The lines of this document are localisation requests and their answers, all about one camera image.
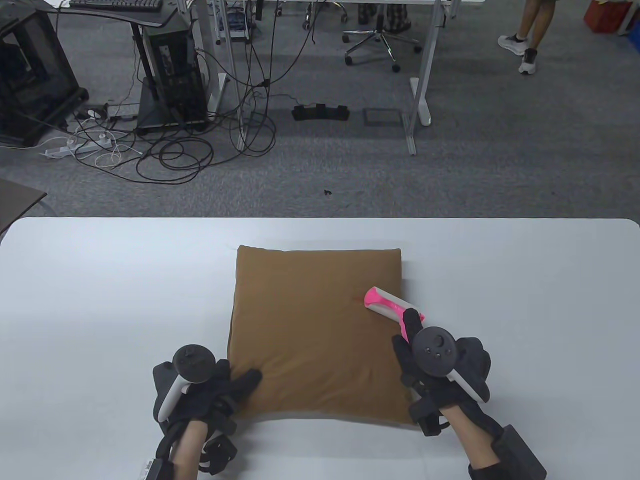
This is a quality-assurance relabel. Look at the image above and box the person's right hand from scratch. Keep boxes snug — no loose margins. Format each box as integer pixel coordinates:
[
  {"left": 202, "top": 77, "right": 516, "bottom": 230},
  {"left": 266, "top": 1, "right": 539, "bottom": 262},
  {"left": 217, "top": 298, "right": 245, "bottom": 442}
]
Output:
[{"left": 391, "top": 308, "right": 493, "bottom": 417}]

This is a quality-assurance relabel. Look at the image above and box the person's left hand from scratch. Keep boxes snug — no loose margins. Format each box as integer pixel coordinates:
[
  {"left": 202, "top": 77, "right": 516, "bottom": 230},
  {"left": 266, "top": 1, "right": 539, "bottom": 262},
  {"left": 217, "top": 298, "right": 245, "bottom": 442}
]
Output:
[{"left": 152, "top": 360, "right": 264, "bottom": 432}]

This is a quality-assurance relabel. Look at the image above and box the pink lint roller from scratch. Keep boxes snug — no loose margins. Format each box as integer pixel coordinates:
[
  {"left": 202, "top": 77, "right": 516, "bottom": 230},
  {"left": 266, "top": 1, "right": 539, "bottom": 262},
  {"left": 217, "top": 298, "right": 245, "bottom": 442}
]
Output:
[{"left": 363, "top": 286, "right": 427, "bottom": 331}]

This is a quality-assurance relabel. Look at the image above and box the brown pillow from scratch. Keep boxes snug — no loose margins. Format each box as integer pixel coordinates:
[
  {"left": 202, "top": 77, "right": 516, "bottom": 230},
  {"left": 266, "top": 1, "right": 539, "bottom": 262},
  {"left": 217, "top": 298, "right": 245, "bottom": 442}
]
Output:
[{"left": 227, "top": 245, "right": 418, "bottom": 426}]

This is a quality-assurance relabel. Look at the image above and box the person's right forearm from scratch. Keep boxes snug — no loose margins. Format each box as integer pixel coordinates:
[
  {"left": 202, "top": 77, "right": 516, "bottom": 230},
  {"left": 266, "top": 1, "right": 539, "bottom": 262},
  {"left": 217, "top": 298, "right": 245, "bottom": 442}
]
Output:
[{"left": 439, "top": 406, "right": 506, "bottom": 480}]

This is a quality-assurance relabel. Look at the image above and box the person's left forearm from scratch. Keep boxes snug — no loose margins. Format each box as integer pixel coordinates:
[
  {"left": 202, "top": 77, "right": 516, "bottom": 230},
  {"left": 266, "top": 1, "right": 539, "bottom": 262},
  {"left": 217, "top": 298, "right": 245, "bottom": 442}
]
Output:
[{"left": 170, "top": 420, "right": 211, "bottom": 480}]

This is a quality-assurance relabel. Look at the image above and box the black and white controller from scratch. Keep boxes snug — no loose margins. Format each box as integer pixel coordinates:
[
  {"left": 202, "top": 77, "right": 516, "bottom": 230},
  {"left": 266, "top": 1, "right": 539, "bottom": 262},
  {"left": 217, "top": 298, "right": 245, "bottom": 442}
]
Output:
[
  {"left": 410, "top": 326, "right": 491, "bottom": 404},
  {"left": 157, "top": 344, "right": 217, "bottom": 424}
]

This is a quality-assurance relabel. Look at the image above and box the grey floor hatch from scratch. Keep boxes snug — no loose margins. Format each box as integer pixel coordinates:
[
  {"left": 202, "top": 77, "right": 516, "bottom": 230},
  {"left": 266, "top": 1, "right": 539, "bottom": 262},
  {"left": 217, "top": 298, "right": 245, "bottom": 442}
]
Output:
[{"left": 363, "top": 107, "right": 404, "bottom": 127}]

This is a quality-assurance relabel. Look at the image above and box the white desk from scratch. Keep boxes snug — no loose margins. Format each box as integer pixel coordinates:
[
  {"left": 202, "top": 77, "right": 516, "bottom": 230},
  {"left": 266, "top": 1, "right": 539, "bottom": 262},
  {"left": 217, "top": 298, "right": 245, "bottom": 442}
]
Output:
[{"left": 210, "top": 0, "right": 486, "bottom": 156}]

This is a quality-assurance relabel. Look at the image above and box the black floor pedal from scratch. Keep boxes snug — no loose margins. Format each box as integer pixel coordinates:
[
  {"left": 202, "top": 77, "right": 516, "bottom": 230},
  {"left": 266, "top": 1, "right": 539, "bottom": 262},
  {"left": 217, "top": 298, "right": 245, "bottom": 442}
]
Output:
[{"left": 292, "top": 103, "right": 351, "bottom": 122}]

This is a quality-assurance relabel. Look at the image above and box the dark brown table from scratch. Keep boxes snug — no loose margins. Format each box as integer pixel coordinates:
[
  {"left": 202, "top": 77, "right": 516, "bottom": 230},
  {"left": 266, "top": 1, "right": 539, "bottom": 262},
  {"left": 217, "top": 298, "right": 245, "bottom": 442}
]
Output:
[{"left": 0, "top": 179, "right": 48, "bottom": 236}]

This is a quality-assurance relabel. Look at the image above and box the white power strip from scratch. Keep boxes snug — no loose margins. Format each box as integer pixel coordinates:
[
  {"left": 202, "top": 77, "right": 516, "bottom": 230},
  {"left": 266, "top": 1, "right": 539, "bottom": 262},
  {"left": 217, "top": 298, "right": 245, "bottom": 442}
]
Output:
[{"left": 42, "top": 134, "right": 115, "bottom": 160}]

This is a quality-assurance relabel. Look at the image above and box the chrome base office chair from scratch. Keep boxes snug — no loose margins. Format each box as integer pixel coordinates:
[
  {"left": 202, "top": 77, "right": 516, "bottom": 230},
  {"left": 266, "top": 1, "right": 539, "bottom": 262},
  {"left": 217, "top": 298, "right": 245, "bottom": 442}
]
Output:
[{"left": 342, "top": 15, "right": 423, "bottom": 73}]

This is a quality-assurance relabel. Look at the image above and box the white desk leg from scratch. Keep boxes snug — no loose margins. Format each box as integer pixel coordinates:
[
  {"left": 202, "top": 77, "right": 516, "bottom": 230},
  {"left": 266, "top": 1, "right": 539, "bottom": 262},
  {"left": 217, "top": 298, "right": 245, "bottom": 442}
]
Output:
[{"left": 189, "top": 0, "right": 229, "bottom": 115}]

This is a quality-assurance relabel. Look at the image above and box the chrome chair base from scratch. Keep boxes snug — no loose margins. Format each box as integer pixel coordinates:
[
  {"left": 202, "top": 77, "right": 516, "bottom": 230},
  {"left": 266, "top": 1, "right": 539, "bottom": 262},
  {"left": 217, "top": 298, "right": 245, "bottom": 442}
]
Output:
[{"left": 301, "top": 0, "right": 349, "bottom": 30}]

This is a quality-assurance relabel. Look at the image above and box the black computer tower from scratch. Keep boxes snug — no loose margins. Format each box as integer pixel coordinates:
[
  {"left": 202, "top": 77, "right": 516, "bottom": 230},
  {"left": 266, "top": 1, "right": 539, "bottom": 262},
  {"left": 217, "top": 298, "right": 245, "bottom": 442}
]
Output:
[{"left": 142, "top": 25, "right": 210, "bottom": 126}]

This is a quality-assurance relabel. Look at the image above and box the grey device rack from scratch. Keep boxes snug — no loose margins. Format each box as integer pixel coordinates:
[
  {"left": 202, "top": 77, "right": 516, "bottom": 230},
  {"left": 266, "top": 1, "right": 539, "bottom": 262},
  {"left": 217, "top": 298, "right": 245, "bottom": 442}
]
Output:
[{"left": 216, "top": 0, "right": 251, "bottom": 45}]

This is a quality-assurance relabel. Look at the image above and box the red box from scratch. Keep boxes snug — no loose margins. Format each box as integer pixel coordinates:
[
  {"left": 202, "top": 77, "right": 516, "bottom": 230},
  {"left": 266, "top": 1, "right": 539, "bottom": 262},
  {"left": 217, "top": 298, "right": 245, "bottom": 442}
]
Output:
[{"left": 584, "top": 0, "right": 633, "bottom": 35}]

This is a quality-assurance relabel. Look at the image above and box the black glass computer case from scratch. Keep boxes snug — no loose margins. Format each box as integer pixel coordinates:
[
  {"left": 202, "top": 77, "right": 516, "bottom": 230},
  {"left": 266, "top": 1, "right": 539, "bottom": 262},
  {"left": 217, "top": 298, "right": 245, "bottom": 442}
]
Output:
[{"left": 0, "top": 7, "right": 90, "bottom": 147}]

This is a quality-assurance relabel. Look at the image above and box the black keyboard stand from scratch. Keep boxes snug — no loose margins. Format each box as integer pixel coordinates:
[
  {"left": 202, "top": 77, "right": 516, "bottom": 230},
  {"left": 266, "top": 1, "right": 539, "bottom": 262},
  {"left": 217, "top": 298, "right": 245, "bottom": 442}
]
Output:
[{"left": 47, "top": 0, "right": 211, "bottom": 135}]

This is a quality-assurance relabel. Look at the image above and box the black keyboard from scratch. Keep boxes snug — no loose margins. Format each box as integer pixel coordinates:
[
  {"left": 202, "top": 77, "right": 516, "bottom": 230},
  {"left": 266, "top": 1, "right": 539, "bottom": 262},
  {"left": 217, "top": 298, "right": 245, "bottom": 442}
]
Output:
[{"left": 69, "top": 0, "right": 164, "bottom": 12}]

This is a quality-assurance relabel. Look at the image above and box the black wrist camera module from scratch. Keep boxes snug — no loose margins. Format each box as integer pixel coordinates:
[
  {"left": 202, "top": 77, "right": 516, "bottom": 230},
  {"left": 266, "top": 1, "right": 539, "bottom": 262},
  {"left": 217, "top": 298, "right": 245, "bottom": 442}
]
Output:
[
  {"left": 140, "top": 457, "right": 176, "bottom": 480},
  {"left": 495, "top": 424, "right": 547, "bottom": 480}
]

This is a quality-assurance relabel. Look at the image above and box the white cable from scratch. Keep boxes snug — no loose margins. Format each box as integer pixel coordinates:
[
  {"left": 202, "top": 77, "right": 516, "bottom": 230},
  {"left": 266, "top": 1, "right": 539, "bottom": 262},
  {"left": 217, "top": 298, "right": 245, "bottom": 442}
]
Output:
[{"left": 75, "top": 125, "right": 143, "bottom": 169}]

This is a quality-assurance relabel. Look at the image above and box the tangle of black cables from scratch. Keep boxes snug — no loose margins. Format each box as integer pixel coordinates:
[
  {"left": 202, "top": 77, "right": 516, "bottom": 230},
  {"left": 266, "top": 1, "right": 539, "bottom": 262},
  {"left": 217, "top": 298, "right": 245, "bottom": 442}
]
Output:
[{"left": 50, "top": 0, "right": 346, "bottom": 186}]

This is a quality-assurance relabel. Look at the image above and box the white rack post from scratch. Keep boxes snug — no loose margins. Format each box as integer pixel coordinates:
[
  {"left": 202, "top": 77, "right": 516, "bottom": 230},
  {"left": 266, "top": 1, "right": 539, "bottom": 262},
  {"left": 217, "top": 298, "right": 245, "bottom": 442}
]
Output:
[{"left": 616, "top": 0, "right": 640, "bottom": 37}]

